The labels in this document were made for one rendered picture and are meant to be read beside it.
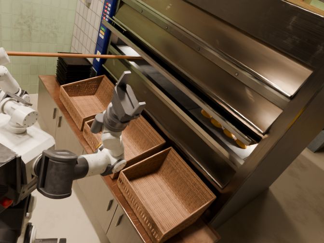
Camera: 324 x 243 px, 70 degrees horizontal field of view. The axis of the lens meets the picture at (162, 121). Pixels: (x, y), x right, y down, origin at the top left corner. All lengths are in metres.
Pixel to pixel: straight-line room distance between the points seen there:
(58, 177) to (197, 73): 1.21
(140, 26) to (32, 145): 1.58
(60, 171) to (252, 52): 1.21
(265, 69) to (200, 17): 0.62
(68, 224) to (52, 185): 1.49
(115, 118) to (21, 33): 2.66
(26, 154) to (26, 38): 2.55
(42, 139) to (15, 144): 0.08
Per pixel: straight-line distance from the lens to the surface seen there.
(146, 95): 2.18
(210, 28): 1.71
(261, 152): 1.56
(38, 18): 3.30
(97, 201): 2.17
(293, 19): 1.47
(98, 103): 2.67
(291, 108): 1.45
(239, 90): 1.58
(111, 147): 0.90
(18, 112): 0.91
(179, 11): 1.92
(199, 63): 1.75
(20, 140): 0.96
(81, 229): 2.34
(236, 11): 1.62
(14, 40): 3.34
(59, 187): 0.89
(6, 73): 1.24
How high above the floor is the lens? 2.05
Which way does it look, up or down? 32 degrees down
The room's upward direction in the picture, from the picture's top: 23 degrees clockwise
